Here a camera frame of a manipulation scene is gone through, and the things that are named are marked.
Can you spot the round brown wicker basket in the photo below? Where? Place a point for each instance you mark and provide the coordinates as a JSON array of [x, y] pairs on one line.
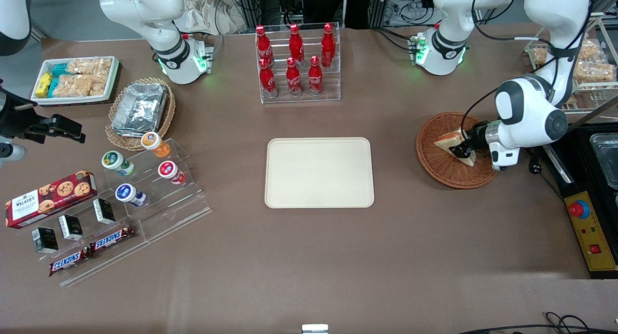
[[449, 172]]

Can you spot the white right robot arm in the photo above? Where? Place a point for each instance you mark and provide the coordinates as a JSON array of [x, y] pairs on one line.
[[145, 6]]

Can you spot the beige rectangular plastic tray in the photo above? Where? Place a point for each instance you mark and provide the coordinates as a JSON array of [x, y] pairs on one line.
[[318, 172]]

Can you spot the red cola bottle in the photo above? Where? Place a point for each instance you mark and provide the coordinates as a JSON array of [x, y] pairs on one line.
[[328, 47], [267, 80], [293, 79], [315, 78], [263, 47], [296, 44]]

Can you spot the bagged snack in rack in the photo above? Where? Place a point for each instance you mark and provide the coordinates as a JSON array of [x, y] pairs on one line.
[[571, 100], [591, 49], [595, 72], [540, 56]]

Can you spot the clear acrylic bottle rack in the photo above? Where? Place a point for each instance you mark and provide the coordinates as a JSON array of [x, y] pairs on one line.
[[333, 95]]

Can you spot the clear plastic container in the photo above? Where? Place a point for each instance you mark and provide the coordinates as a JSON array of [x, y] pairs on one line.
[[606, 160]]

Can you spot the black sealing machine yellow panel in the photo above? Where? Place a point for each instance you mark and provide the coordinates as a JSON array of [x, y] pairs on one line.
[[596, 232]]

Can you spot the orange cap yogurt bottle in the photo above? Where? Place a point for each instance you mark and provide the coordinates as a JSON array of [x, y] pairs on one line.
[[154, 143]]

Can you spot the crumpled beige cloth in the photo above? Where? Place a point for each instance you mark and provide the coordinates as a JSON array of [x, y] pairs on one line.
[[207, 13]]

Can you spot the light open-weave wicker basket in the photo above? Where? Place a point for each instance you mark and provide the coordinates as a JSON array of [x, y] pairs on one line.
[[120, 142]]

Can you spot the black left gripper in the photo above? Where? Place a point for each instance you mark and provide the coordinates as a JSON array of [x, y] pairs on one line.
[[475, 134]]

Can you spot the Snickers bar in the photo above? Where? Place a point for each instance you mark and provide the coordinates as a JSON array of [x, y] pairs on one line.
[[67, 261], [111, 239]]

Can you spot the red cap yogurt bottle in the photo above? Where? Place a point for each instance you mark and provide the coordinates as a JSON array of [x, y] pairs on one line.
[[169, 171]]

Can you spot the grey metal cylinder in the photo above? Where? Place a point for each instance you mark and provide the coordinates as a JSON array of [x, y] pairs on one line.
[[12, 153]]

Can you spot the stack of foil trays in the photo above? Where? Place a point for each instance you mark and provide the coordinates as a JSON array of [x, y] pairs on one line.
[[140, 107]]

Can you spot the white snack tray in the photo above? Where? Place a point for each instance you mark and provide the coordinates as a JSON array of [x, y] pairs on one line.
[[113, 78]]

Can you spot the clear acrylic stepped shelf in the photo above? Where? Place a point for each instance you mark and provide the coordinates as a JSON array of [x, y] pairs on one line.
[[116, 257]]

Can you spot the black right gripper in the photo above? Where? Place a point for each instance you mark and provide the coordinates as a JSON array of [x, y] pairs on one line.
[[18, 118]]

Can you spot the yellow snack packet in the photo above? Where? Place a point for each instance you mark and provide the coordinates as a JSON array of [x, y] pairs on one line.
[[43, 84]]

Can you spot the green cap yogurt bottle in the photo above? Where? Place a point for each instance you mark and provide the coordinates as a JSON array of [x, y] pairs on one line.
[[116, 161]]

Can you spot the black metal frame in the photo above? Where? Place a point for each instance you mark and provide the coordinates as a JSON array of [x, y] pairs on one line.
[[309, 3]]

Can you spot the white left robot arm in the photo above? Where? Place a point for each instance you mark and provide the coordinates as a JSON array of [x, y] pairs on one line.
[[526, 112]]

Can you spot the blue cap yogurt bottle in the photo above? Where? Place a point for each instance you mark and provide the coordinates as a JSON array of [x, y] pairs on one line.
[[128, 194]]

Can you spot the teal snack packet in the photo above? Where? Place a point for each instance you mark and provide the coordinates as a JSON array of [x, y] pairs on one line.
[[53, 87], [60, 69]]

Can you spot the red Walkers cookie box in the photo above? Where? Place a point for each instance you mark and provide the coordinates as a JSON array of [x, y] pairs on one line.
[[48, 199]]

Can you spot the small black box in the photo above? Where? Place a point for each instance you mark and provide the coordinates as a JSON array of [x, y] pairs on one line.
[[45, 240], [70, 228], [104, 211]]

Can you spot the clear acrylic tiered stand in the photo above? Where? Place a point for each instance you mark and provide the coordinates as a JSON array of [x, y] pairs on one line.
[[183, 206]]

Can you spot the rice cracker bag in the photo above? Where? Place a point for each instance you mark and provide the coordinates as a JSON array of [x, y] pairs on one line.
[[89, 66], [99, 86], [72, 86]]

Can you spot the triangular sandwich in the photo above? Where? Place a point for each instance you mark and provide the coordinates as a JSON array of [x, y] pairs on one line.
[[444, 142]]

